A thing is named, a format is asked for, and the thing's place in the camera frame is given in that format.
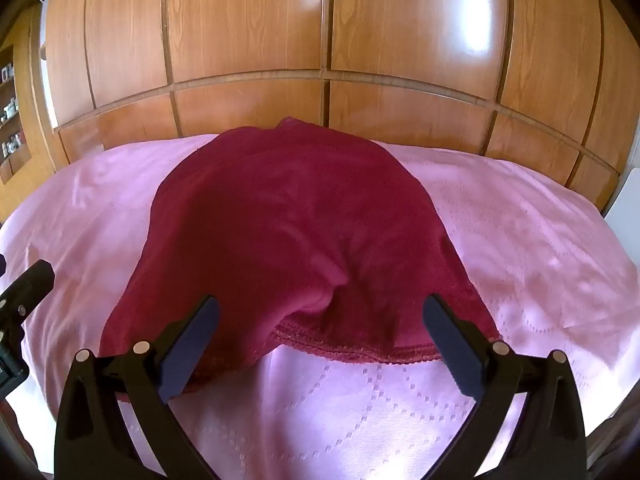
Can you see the white furniture piece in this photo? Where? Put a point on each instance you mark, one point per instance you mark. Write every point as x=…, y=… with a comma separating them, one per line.
x=625, y=200

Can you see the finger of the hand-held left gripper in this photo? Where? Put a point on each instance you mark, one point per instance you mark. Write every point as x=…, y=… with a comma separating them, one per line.
x=30, y=282

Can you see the wooden wardrobe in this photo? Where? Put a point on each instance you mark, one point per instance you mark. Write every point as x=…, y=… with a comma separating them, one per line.
x=250, y=25

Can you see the dark red embroidered garment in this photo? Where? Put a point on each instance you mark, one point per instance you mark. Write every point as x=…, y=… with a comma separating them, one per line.
x=300, y=220

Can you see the wooden cabinet with shelf niche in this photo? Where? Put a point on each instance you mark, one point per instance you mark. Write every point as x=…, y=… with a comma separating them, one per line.
x=30, y=110

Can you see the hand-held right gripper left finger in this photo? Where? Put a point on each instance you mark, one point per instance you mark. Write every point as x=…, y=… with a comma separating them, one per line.
x=190, y=342

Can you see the pink bedspread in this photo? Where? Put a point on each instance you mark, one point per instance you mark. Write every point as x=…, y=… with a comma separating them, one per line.
x=525, y=260

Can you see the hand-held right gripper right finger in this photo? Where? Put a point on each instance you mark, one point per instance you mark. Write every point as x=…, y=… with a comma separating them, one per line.
x=455, y=347

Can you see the group of small bottles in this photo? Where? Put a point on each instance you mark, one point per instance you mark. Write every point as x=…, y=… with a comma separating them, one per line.
x=10, y=110

